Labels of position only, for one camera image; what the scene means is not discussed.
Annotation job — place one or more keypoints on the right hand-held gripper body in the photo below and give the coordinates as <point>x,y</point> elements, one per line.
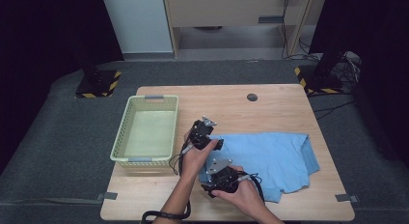
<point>226,180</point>

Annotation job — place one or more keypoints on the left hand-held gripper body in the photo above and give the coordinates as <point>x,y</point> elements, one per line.
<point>201,135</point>

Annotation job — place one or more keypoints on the light blue shirt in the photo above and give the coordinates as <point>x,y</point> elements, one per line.
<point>273,159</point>

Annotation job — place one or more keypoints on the green plastic basket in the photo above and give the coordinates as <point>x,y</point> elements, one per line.
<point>128,130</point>

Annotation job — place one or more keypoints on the person's right hand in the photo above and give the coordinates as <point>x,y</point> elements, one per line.
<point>241,198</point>

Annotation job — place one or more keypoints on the person's left hand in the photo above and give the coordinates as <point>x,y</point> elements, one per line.
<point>196,162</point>

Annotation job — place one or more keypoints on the black round table grommet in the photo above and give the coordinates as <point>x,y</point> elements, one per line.
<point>252,97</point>

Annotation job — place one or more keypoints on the grey tape strip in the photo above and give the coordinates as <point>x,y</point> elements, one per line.
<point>107,196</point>
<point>347,197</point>

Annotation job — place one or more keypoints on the black stand with striped base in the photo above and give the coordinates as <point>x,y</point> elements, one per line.
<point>318,80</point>
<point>96,85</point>

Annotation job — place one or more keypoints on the beige wooden desk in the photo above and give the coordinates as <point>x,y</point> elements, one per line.
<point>225,10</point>

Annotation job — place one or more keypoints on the white panel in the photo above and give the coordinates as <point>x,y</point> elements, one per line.
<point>138,21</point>

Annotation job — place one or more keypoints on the dark curtain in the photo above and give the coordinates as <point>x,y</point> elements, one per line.
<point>379,40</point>
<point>48,40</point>

